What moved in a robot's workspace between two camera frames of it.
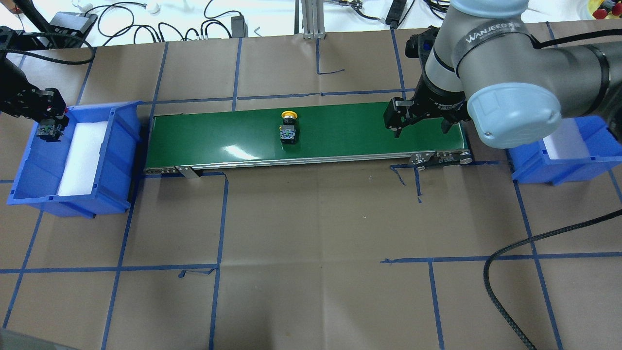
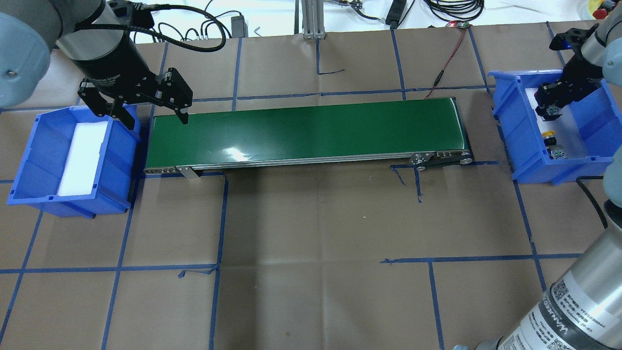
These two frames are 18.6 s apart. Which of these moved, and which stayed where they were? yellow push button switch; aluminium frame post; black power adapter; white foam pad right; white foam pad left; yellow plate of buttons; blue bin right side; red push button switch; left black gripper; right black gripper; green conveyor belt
Moved: right black gripper; red push button switch; left black gripper; yellow push button switch
Stayed: aluminium frame post; white foam pad left; yellow plate of buttons; black power adapter; white foam pad right; green conveyor belt; blue bin right side
